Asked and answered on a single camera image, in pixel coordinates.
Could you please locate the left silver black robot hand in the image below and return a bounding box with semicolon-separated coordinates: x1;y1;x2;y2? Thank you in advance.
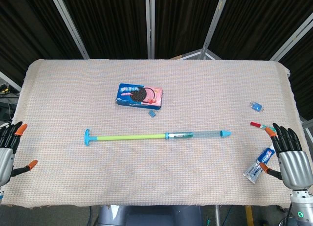
0;121;39;187

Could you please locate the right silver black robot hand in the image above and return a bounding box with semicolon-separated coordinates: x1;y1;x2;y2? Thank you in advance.
259;122;313;190

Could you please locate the long green-blue water pump toy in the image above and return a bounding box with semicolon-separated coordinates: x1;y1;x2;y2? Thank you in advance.
84;129;232;146

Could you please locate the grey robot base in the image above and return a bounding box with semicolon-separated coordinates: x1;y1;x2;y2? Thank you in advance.
97;204;203;226

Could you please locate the blue white toothpaste tube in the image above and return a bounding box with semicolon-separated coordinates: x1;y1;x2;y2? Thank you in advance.
243;145;277;185

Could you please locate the red capped small tube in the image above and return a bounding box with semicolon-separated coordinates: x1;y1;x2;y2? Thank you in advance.
250;121;278;132

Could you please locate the yellow bar under table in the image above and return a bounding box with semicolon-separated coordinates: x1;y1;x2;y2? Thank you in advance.
246;205;253;226

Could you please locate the small blue wrapped candy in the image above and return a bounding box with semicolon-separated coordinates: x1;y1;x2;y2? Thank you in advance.
249;101;265;113

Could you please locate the black pleated screen panel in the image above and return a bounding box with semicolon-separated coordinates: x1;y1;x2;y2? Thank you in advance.
58;0;151;60
278;37;313;121
208;0;313;61
0;0;84;83
154;0;224;59

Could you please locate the beige woven tablecloth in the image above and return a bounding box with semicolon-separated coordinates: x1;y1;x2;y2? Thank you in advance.
0;58;305;209

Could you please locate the blue pink Oreo box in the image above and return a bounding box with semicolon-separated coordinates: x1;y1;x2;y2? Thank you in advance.
115;83;164;111

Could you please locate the grey metal screen post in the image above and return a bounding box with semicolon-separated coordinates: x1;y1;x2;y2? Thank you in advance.
268;23;313;62
48;0;90;60
148;0;157;60
180;0;231;61

